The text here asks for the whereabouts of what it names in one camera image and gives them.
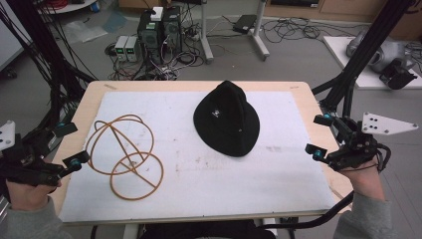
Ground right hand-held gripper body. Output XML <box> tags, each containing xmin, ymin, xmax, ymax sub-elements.
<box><xmin>326</xmin><ymin>112</ymin><xmax>420</xmax><ymax>172</ymax></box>

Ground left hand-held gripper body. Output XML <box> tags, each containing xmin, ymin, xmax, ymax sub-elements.
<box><xmin>0</xmin><ymin>119</ymin><xmax>64</xmax><ymax>187</ymax></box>

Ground brown wire hat stand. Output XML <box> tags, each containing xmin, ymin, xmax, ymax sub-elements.
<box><xmin>84</xmin><ymin>114</ymin><xmax>165</xmax><ymax>202</ymax></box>

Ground black bucket hat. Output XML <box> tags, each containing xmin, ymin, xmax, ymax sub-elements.
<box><xmin>192</xmin><ymin>80</ymin><xmax>262</xmax><ymax>158</ymax></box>

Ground person's left hand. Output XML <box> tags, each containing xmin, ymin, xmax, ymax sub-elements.
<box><xmin>5</xmin><ymin>178</ymin><xmax>63</xmax><ymax>212</ymax></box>

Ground person's right hand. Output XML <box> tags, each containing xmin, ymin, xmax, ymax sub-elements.
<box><xmin>337</xmin><ymin>158</ymin><xmax>387</xmax><ymax>202</ymax></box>

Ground wooden table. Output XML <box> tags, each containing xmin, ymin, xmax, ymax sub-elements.
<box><xmin>49</xmin><ymin>80</ymin><xmax>354</xmax><ymax>227</ymax></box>

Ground person's left grey sleeve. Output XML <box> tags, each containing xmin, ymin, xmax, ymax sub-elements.
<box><xmin>0</xmin><ymin>196</ymin><xmax>73</xmax><ymax>239</ymax></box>

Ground person's grey sleeve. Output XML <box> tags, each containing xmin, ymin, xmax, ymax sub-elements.
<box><xmin>332</xmin><ymin>191</ymin><xmax>398</xmax><ymax>239</ymax></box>
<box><xmin>0</xmin><ymin>196</ymin><xmax>73</xmax><ymax>239</ymax></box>

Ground white platform board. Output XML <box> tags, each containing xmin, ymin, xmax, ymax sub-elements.
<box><xmin>322</xmin><ymin>35</ymin><xmax>422</xmax><ymax>91</ymax></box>

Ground person's right grey sleeve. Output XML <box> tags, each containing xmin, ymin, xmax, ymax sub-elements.
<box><xmin>332</xmin><ymin>191</ymin><xmax>398</xmax><ymax>239</ymax></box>

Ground black device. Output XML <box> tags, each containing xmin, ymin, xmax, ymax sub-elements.
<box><xmin>378</xmin><ymin>59</ymin><xmax>419</xmax><ymax>91</ymax></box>

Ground grey robot shell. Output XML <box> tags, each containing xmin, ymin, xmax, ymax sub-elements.
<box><xmin>345</xmin><ymin>30</ymin><xmax>416</xmax><ymax>75</ymax></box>

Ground grey power supply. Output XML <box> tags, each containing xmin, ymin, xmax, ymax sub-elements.
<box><xmin>113</xmin><ymin>35</ymin><xmax>129</xmax><ymax>63</ymax></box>
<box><xmin>124</xmin><ymin>36</ymin><xmax>142</xmax><ymax>64</ymax></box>

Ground clear plastic sheet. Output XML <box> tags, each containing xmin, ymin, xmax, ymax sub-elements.
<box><xmin>62</xmin><ymin>19</ymin><xmax>109</xmax><ymax>45</ymax></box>

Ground white desk leg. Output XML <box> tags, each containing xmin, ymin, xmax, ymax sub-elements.
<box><xmin>249</xmin><ymin>0</ymin><xmax>271</xmax><ymax>62</ymax></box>
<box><xmin>198</xmin><ymin>0</ymin><xmax>215</xmax><ymax>65</ymax></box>

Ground white cabinet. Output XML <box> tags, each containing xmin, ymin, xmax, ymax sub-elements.
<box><xmin>0</xmin><ymin>0</ymin><xmax>26</xmax><ymax>73</ymax></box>

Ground wooden cabinet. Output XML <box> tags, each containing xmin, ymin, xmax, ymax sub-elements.
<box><xmin>264</xmin><ymin>0</ymin><xmax>422</xmax><ymax>42</ymax></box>

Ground white table mat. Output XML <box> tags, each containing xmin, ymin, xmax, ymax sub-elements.
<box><xmin>59</xmin><ymin>91</ymin><xmax>338</xmax><ymax>223</ymax></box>

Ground teal sheet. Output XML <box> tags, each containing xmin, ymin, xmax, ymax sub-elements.
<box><xmin>101</xmin><ymin>10</ymin><xmax>128</xmax><ymax>34</ymax></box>

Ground white round table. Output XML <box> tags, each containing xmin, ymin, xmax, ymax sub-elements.
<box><xmin>37</xmin><ymin>0</ymin><xmax>98</xmax><ymax>15</ymax></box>

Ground flat black box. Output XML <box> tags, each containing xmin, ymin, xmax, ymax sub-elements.
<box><xmin>232</xmin><ymin>13</ymin><xmax>259</xmax><ymax>35</ymax></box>

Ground black computer tower green label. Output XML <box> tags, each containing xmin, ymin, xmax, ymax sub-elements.
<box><xmin>136</xmin><ymin>11</ymin><xmax>164</xmax><ymax>65</ymax></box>

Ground white box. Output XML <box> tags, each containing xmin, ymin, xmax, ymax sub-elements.
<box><xmin>149</xmin><ymin>6</ymin><xmax>164</xmax><ymax>22</ymax></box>

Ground black gripper cable loops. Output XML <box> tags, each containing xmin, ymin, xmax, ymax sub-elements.
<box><xmin>376</xmin><ymin>141</ymin><xmax>393</xmax><ymax>173</ymax></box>

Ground black metal stand with cables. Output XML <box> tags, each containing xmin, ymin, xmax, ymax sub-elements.
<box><xmin>0</xmin><ymin>0</ymin><xmax>98</xmax><ymax>140</ymax></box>

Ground thick black cable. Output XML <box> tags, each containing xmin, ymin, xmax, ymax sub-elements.
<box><xmin>255</xmin><ymin>190</ymin><xmax>355</xmax><ymax>231</ymax></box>

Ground black floor cables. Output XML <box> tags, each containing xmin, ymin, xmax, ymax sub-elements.
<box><xmin>261</xmin><ymin>17</ymin><xmax>322</xmax><ymax>45</ymax></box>

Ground tangle of computer cables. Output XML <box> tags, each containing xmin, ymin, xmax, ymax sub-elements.
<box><xmin>105</xmin><ymin>43</ymin><xmax>207</xmax><ymax>82</ymax></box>

